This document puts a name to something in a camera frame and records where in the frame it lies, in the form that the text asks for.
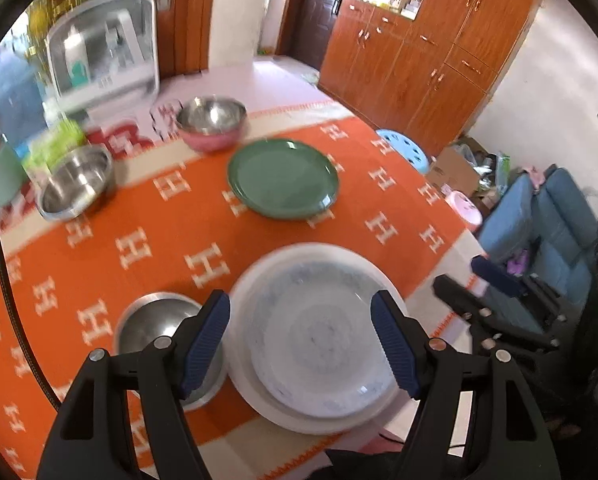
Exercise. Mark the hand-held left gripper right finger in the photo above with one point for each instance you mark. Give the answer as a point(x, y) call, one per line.
point(396, 345)

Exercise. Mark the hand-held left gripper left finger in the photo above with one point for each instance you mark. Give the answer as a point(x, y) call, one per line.
point(206, 340)

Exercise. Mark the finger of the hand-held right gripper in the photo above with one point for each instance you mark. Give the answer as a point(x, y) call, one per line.
point(494, 272)
point(459, 295)

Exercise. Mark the large white plate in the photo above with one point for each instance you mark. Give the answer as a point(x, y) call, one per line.
point(239, 345)

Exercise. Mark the round steel bowl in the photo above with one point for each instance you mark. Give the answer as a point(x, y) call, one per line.
point(154, 320)

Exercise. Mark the blue patterned plate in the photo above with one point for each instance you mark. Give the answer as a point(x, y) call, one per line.
point(319, 340)

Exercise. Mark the green plate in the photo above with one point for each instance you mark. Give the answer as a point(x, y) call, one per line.
point(284, 177)

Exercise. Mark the deep steel basin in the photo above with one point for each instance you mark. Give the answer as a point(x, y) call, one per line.
point(74, 185)

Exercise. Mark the pink steel bowl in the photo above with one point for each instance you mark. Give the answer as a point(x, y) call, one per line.
point(209, 112)

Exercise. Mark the pink plastic basin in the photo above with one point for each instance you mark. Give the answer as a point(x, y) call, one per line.
point(464, 207)

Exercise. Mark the blue cushioned chair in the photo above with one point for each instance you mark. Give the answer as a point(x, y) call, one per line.
point(554, 220)

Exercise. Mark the cardboard box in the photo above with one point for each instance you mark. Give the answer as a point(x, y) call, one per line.
point(451, 170)

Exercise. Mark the orange patterned tablecloth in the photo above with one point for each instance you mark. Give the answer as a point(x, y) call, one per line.
point(154, 240)

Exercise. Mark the blue plastic stool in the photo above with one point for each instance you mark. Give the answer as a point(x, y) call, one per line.
point(399, 142)

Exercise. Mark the green tissue pack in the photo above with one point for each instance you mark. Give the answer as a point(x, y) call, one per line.
point(54, 142)

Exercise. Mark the white storage box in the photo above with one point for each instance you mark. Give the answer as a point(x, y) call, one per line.
point(129, 80)

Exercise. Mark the dark wooden door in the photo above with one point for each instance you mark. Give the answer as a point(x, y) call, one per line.
point(319, 20)

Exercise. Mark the white green bottle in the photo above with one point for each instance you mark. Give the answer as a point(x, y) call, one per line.
point(76, 60)

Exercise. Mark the wooden wall cabinet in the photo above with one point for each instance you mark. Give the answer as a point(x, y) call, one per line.
point(429, 60)

